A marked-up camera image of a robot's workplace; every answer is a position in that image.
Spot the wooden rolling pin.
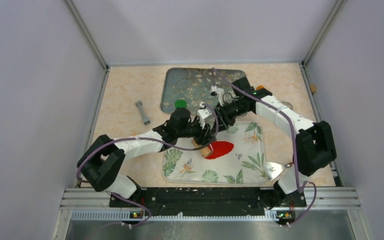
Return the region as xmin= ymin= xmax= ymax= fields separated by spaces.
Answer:
xmin=191 ymin=139 xmax=213 ymax=159

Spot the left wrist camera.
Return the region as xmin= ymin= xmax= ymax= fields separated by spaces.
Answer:
xmin=196 ymin=102 xmax=215 ymax=129

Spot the red dough piece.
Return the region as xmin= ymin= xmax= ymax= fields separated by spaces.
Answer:
xmin=204 ymin=141 xmax=235 ymax=160

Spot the grey dumbbell shaped tool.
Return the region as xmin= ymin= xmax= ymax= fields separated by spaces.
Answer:
xmin=135 ymin=100 xmax=151 ymax=126

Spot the metal scraper wooden handle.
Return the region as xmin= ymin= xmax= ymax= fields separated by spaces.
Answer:
xmin=263 ymin=161 xmax=294 ymax=181

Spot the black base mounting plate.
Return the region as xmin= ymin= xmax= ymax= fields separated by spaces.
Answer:
xmin=109 ymin=187 xmax=307 ymax=217

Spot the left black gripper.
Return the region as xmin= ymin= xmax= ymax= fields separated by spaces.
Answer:
xmin=176 ymin=116 xmax=216 ymax=145

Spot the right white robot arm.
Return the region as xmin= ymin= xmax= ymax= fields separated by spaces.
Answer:
xmin=222 ymin=77 xmax=337 ymax=206

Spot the white leaf pattern tray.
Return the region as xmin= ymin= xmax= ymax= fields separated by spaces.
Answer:
xmin=162 ymin=121 xmax=268 ymax=186

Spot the teal blossom pattern tray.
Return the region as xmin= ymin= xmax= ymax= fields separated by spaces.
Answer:
xmin=160 ymin=67 xmax=246 ymax=115

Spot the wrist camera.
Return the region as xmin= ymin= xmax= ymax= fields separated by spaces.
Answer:
xmin=196 ymin=102 xmax=215 ymax=129
xmin=210 ymin=85 xmax=225 ymax=102

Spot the small round metal cup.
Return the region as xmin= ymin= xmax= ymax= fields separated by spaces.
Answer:
xmin=282 ymin=101 xmax=294 ymax=110

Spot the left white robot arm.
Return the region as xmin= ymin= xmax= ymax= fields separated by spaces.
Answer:
xmin=76 ymin=105 xmax=218 ymax=207

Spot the small wooden block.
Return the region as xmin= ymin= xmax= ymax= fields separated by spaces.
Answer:
xmin=309 ymin=83 xmax=317 ymax=94

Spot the green dough disc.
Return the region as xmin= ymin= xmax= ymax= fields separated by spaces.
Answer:
xmin=174 ymin=99 xmax=188 ymax=109

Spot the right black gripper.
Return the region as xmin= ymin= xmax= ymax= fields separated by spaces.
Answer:
xmin=212 ymin=98 xmax=250 ymax=134

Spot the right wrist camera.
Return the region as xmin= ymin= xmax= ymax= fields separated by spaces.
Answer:
xmin=210 ymin=85 xmax=225 ymax=102

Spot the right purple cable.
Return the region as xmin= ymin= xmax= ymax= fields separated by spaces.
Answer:
xmin=211 ymin=67 xmax=318 ymax=228

